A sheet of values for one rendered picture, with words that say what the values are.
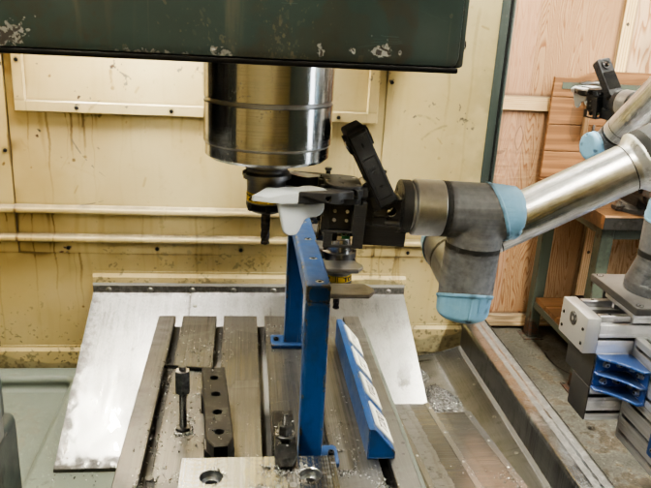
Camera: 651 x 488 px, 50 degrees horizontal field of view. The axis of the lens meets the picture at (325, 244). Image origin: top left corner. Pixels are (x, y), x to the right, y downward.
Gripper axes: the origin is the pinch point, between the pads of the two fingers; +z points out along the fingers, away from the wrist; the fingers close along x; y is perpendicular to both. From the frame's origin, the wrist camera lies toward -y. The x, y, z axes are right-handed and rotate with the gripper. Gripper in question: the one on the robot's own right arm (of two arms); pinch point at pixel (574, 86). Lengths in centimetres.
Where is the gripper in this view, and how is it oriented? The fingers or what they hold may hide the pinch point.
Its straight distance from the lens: 226.8
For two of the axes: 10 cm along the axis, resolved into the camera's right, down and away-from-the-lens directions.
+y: 0.7, 9.3, 3.6
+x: 9.4, -1.9, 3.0
